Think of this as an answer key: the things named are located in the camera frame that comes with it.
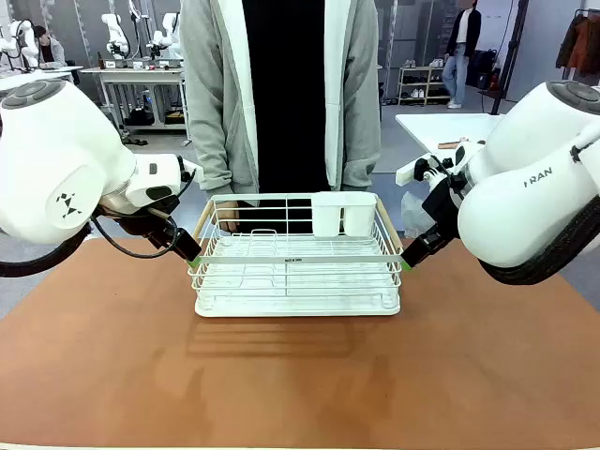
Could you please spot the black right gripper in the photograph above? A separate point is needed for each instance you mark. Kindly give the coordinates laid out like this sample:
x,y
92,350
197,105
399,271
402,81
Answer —
x,y
445,206

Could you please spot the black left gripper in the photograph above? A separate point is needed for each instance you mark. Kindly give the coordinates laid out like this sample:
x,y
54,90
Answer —
x,y
154,229

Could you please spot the person's left forearm grey sleeve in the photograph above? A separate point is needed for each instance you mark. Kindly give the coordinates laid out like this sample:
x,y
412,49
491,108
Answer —
x,y
361,140

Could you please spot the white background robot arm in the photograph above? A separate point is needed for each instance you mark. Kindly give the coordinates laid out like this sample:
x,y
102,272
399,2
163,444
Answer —
x,y
115,35
164,37
21,44

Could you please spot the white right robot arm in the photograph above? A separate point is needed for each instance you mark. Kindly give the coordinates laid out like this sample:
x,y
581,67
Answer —
x,y
515,211

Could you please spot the person's right forearm grey sleeve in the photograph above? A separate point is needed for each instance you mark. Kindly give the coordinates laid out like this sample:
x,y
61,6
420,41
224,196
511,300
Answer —
x,y
213,140

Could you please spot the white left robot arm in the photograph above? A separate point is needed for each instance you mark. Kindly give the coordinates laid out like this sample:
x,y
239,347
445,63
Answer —
x,y
56,154

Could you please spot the person's right hand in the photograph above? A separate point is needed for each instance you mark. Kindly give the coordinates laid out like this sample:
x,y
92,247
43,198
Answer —
x,y
227,220

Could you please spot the clear plastic bag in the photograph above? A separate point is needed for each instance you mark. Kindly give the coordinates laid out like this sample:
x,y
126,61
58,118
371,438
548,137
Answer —
x,y
415,215

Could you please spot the white plastic cutlery holder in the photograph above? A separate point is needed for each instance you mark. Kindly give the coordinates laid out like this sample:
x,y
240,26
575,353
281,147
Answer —
x,y
344,213

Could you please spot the large white table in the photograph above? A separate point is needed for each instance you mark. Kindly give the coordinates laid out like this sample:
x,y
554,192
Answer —
x,y
445,129

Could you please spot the wooden shoe rack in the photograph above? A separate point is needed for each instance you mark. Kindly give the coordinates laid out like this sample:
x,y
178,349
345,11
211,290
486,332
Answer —
x,y
424,84

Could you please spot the white workbench with shelf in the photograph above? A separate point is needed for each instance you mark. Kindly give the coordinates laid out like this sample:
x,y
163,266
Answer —
x,y
140,75

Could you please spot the person in grey hoodie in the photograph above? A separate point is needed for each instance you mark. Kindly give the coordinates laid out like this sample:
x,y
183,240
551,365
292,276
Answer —
x,y
290,94

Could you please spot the black backpack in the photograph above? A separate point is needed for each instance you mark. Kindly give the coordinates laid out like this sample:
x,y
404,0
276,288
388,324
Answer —
x,y
483,70

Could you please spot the brown glass bottle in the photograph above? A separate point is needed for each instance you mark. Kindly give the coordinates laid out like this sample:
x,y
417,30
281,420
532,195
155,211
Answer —
x,y
99,60

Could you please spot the standing person in dark jacket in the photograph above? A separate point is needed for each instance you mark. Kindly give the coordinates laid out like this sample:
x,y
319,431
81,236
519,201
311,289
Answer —
x,y
461,47

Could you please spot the black tripod pole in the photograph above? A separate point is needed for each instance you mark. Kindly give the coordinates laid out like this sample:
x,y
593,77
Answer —
x,y
511,51

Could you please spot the white desk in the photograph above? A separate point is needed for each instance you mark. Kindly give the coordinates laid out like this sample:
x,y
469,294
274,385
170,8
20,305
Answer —
x,y
37,75

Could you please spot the seated person in grey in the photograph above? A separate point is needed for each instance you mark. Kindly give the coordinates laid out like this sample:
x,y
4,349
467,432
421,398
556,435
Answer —
x,y
47,49

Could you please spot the clothes rack with jackets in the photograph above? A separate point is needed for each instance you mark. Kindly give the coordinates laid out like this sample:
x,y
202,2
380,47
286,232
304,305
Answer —
x,y
581,44

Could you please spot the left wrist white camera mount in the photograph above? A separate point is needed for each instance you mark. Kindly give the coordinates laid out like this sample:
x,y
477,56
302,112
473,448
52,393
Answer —
x,y
192,169

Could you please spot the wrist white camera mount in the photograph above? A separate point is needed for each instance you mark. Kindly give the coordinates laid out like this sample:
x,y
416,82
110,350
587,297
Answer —
x,y
412,171
192,169

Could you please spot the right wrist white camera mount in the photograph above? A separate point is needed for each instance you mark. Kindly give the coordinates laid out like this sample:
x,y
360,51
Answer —
x,y
412,171

